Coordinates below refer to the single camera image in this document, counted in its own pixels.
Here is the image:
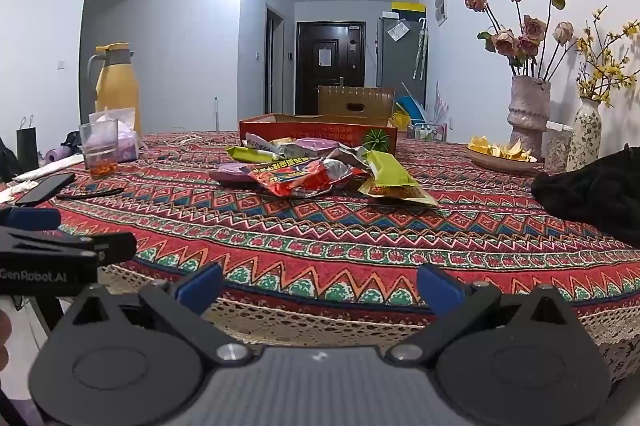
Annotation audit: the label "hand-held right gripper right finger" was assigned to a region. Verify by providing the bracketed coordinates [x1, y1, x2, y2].
[385, 262, 583, 364]

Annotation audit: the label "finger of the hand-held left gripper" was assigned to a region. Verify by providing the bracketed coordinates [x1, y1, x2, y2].
[0, 228, 137, 267]
[0, 207, 62, 231]

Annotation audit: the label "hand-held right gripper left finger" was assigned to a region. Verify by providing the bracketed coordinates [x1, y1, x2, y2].
[60, 262, 253, 366]

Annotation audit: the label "pink snack packet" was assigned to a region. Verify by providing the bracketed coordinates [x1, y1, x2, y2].
[209, 163, 263, 184]
[295, 136, 343, 153]

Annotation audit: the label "green long snack packet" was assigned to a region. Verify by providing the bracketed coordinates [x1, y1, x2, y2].
[224, 145, 283, 163]
[364, 149, 423, 187]

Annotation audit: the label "red snack bag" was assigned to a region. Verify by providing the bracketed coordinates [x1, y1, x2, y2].
[247, 146, 373, 199]

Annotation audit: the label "white small snack packet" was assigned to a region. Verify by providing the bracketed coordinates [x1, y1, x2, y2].
[244, 132, 281, 152]

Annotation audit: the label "red orange cardboard box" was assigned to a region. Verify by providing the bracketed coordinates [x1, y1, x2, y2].
[238, 113, 399, 155]

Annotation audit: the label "person's left hand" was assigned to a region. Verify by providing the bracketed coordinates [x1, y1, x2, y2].
[0, 310, 13, 373]

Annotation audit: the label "black phone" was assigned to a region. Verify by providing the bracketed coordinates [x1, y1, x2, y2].
[15, 172, 76, 207]

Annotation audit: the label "purple rolled mat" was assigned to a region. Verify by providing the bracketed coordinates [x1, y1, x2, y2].
[42, 148, 82, 165]

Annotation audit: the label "black paper bag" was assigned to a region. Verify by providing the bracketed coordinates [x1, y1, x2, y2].
[16, 116, 40, 172]

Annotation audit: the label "glass cup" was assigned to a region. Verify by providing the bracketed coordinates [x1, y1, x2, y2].
[79, 118, 120, 179]

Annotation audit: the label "orange flat snack packet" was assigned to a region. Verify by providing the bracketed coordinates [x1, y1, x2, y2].
[357, 178, 441, 207]

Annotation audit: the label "clear plastic bag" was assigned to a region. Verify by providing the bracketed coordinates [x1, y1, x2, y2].
[90, 107, 144, 164]

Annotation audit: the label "brown plate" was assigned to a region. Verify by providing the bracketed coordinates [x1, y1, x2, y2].
[465, 143, 538, 173]

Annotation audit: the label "yellow thermos jug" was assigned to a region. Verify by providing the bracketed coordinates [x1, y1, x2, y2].
[87, 42, 142, 137]

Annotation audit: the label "black cloth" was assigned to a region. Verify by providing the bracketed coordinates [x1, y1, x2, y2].
[531, 145, 640, 252]

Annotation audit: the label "glass jar of grains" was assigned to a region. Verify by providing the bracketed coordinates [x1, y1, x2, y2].
[542, 121, 573, 172]

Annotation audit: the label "pink ribbed vase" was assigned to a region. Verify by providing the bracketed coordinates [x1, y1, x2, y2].
[507, 75, 552, 157]

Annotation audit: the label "floral white vase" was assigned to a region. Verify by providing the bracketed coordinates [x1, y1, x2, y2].
[566, 98, 602, 172]

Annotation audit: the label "grey refrigerator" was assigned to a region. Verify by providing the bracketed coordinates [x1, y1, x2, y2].
[376, 16, 428, 107]

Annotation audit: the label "dark entrance door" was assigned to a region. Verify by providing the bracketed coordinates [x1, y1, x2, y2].
[296, 21, 366, 116]

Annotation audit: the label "folded umbrellas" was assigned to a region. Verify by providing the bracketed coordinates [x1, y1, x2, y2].
[412, 17, 431, 79]

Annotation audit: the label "dried pink roses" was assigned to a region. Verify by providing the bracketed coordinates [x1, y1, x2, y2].
[461, 0, 576, 82]

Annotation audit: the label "yellow flower branches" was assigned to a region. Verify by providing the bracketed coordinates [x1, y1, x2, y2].
[575, 6, 640, 107]

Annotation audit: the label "yellow box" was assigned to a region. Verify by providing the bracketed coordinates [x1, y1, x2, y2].
[391, 1, 427, 19]

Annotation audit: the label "metal wire rack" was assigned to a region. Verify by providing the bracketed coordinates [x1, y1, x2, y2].
[407, 120, 447, 142]

